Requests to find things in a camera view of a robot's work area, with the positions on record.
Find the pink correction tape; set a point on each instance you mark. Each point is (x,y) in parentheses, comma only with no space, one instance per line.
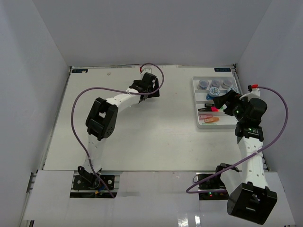
(205,116)

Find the right blue label sticker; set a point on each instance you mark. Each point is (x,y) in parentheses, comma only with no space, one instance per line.
(222,69)

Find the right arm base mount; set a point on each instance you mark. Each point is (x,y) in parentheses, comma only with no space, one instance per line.
(216,188)

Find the white compartment tray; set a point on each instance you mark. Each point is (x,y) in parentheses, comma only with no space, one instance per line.
(226,121)

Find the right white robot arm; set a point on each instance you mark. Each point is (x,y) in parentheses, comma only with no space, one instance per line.
(249,195)

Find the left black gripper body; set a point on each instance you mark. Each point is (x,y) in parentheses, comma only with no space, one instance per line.
(151,89)

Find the pink cap black highlighter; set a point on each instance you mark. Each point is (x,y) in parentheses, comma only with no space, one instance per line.
(208,109)

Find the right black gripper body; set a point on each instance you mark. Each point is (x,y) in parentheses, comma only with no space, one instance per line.
(237,109)

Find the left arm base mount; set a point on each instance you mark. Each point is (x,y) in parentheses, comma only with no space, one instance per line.
(81,188)

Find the left blue label sticker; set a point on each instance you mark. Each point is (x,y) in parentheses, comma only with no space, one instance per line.
(79,70)

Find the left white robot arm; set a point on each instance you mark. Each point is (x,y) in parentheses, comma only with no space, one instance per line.
(101,122)

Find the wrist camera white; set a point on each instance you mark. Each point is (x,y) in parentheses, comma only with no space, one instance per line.
(146,70)
(254,92)

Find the green cap black highlighter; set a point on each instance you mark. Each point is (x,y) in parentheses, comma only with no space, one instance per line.
(209,105)

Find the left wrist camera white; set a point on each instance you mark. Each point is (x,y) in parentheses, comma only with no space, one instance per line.
(146,70)

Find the green correction tape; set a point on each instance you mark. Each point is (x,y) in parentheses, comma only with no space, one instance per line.
(209,123)

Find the blue label sticker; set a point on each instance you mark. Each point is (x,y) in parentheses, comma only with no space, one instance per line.
(79,70)
(222,69)

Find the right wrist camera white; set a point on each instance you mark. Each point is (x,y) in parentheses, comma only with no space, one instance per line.
(254,92)

